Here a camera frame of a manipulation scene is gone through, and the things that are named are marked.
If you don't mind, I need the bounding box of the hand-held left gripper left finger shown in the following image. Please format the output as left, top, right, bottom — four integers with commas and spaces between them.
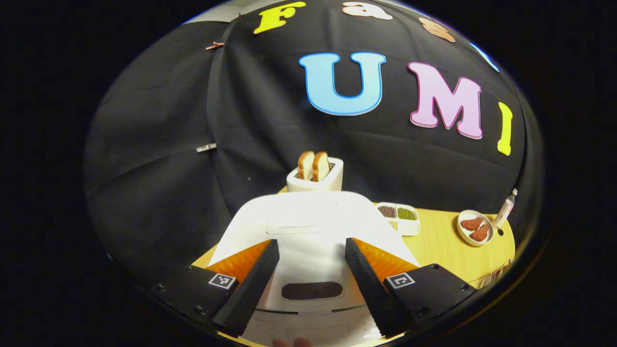
149, 239, 281, 338

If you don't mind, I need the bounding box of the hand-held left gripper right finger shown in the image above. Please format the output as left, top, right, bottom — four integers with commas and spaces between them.
344, 237, 478, 338

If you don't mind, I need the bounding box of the white rice cooker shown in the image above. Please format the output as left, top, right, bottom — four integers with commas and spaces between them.
207, 190, 420, 347

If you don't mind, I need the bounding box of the metal wire chopstick holder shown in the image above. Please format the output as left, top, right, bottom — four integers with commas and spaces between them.
475, 260, 512, 290

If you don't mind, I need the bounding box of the white divided grain dish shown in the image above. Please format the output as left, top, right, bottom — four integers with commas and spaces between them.
375, 202, 421, 237

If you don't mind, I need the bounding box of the white round plate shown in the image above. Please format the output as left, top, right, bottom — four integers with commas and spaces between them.
456, 209, 495, 247

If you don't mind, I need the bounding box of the white toaster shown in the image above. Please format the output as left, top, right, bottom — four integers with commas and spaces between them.
286, 157, 344, 193

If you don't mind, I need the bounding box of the toasted bread slice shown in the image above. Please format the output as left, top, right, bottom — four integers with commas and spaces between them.
297, 151, 315, 181
311, 151, 331, 182

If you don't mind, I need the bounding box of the clear bottle pink label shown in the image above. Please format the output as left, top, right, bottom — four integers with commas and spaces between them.
492, 188, 518, 229

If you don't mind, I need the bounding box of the black backdrop cloth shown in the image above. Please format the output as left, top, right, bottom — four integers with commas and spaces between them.
84, 0, 545, 290

